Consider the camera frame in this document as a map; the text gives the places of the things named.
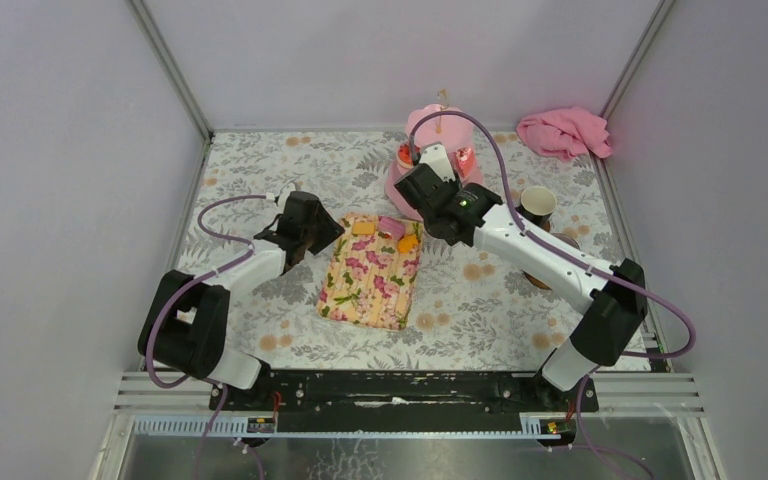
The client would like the tan biscuit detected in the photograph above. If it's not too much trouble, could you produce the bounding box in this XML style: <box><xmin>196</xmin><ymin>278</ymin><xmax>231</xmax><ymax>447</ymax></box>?
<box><xmin>352</xmin><ymin>221</ymin><xmax>376</xmax><ymax>236</ymax></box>

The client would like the strawberry cream cake slice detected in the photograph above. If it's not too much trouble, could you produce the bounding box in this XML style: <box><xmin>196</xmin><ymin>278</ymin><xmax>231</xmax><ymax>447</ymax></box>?
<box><xmin>454</xmin><ymin>147</ymin><xmax>476</xmax><ymax>178</ymax></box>

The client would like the pink wafer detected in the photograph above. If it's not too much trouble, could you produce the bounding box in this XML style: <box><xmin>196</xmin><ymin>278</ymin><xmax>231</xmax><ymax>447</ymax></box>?
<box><xmin>377</xmin><ymin>216</ymin><xmax>406</xmax><ymax>240</ymax></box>

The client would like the red donut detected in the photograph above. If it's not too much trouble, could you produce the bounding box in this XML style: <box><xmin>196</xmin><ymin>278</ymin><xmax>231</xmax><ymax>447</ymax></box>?
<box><xmin>396</xmin><ymin>143</ymin><xmax>413</xmax><ymax>172</ymax></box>

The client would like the floral dessert tray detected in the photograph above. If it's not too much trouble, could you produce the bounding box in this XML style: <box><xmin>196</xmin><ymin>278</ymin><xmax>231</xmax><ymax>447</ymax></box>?
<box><xmin>316</xmin><ymin>213</ymin><xmax>424</xmax><ymax>331</ymax></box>

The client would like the black mug white inside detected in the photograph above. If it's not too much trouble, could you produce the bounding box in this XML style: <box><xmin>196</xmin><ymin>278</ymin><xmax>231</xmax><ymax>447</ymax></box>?
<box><xmin>516</xmin><ymin>186</ymin><xmax>558</xmax><ymax>231</ymax></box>

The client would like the pink three-tier cake stand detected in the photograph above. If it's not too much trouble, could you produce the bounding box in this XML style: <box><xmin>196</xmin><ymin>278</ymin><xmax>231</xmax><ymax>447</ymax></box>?
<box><xmin>384</xmin><ymin>89</ymin><xmax>485</xmax><ymax>221</ymax></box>

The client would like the brown wooden saucer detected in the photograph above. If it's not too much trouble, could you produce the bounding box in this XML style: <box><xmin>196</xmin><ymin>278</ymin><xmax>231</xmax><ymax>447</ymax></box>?
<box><xmin>523</xmin><ymin>272</ymin><xmax>551</xmax><ymax>290</ymax></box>

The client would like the purple mug black handle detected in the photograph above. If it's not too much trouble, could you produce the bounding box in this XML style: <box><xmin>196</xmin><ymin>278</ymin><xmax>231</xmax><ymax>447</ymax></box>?
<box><xmin>553</xmin><ymin>233</ymin><xmax>580</xmax><ymax>250</ymax></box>

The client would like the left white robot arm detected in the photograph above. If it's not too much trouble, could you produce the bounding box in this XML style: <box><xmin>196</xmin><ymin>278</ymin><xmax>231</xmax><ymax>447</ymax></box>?
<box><xmin>137</xmin><ymin>189</ymin><xmax>344</xmax><ymax>411</ymax></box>

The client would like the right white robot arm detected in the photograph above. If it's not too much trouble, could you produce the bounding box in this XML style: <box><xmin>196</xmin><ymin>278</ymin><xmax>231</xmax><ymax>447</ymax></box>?
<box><xmin>395</xmin><ymin>164</ymin><xmax>647</xmax><ymax>412</ymax></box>

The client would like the orange tart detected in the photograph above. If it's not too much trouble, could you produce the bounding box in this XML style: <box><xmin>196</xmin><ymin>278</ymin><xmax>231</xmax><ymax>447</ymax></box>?
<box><xmin>397</xmin><ymin>234</ymin><xmax>420</xmax><ymax>254</ymax></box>

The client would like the floral tablecloth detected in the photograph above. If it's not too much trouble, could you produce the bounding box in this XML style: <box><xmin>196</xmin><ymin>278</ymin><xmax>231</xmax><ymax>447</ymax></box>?
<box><xmin>177</xmin><ymin>132</ymin><xmax>624</xmax><ymax>371</ymax></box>

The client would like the pink cloth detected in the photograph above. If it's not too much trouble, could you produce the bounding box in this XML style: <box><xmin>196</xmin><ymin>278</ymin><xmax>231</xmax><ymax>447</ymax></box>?
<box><xmin>516</xmin><ymin>107</ymin><xmax>613</xmax><ymax>162</ymax></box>

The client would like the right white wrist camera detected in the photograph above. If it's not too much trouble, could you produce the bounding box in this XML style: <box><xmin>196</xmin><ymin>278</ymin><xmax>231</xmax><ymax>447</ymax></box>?
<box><xmin>419</xmin><ymin>142</ymin><xmax>456</xmax><ymax>182</ymax></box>

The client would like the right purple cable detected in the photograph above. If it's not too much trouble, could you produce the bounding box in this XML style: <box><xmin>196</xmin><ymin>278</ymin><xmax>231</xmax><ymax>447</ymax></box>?
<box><xmin>407</xmin><ymin>109</ymin><xmax>697</xmax><ymax>360</ymax></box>

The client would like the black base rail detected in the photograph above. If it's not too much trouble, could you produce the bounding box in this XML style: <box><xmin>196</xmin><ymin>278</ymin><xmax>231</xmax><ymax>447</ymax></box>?
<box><xmin>209</xmin><ymin>369</ymin><xmax>599</xmax><ymax>437</ymax></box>

